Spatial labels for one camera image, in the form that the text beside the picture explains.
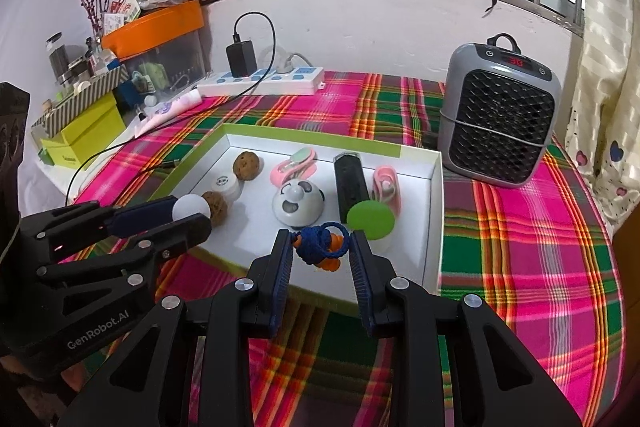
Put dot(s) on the black charger adapter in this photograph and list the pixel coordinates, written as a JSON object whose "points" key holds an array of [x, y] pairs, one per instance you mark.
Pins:
{"points": [[241, 59]]}

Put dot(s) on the brown walnut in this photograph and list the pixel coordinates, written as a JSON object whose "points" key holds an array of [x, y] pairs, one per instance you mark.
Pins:
{"points": [[248, 166], [217, 207]]}

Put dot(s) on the brown wooden cabinet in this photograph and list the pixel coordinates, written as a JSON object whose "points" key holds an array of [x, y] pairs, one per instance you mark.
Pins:
{"points": [[627, 267]]}

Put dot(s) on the clear storage box orange lid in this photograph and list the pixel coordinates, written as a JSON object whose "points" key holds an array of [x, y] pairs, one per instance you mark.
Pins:
{"points": [[155, 24]]}

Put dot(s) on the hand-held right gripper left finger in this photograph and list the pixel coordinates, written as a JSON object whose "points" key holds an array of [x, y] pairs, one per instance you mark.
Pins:
{"points": [[282, 277]]}

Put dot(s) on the striped cardboard box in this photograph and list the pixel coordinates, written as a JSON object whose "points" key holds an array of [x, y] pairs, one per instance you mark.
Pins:
{"points": [[85, 99]]}

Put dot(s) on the white ball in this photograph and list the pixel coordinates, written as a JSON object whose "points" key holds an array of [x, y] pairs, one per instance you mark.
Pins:
{"points": [[190, 207]]}

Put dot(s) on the glass jar dark lid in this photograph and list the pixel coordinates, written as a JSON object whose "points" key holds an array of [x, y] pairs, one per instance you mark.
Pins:
{"points": [[60, 59]]}

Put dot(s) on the black handheld device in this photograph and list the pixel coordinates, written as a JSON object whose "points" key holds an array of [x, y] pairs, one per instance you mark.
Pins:
{"points": [[351, 187]]}

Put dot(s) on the green and white cardboard box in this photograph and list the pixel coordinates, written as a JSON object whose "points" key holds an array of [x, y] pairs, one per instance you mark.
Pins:
{"points": [[240, 257]]}

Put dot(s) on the white panda-shaped gadget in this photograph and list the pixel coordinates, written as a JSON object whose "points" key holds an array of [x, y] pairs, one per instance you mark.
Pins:
{"points": [[299, 207]]}

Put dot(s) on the grey portable heater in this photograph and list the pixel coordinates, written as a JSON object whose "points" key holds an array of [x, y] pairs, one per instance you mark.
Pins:
{"points": [[500, 117]]}

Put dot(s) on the pink and mint clip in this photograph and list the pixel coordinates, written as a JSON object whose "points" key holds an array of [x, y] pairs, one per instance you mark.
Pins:
{"points": [[295, 164]]}

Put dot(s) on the white plug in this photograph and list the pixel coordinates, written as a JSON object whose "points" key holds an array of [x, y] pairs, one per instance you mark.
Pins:
{"points": [[287, 62]]}

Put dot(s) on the heart print curtain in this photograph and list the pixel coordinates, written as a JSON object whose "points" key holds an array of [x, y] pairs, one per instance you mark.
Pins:
{"points": [[605, 57]]}

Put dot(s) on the pink and grey clip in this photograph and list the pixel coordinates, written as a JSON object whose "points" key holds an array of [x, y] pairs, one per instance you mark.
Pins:
{"points": [[387, 187]]}

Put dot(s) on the pink plaid tablecloth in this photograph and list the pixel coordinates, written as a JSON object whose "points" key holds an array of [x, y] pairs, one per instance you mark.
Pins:
{"points": [[525, 257]]}

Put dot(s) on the green mushroom-shaped toy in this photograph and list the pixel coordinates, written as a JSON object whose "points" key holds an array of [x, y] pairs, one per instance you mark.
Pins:
{"points": [[371, 219]]}

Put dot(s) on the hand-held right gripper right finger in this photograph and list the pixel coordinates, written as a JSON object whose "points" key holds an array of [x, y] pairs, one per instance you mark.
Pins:
{"points": [[361, 279]]}

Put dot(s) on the blue and orange knitted toy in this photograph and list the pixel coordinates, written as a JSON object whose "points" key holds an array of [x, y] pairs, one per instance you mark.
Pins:
{"points": [[315, 247]]}

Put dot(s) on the pink and white tube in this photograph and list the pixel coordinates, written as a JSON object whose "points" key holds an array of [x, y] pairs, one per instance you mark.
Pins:
{"points": [[167, 112]]}

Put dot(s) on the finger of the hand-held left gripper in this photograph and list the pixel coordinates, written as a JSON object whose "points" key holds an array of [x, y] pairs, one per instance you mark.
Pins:
{"points": [[140, 214], [185, 232]]}

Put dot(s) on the white power strip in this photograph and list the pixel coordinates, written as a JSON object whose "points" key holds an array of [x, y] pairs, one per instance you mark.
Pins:
{"points": [[270, 82]]}

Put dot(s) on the white round case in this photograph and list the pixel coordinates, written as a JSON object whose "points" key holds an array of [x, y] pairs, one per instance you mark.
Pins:
{"points": [[225, 188]]}

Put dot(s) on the yellow-green cardboard box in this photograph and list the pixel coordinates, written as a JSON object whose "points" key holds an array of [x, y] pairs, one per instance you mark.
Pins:
{"points": [[87, 132]]}

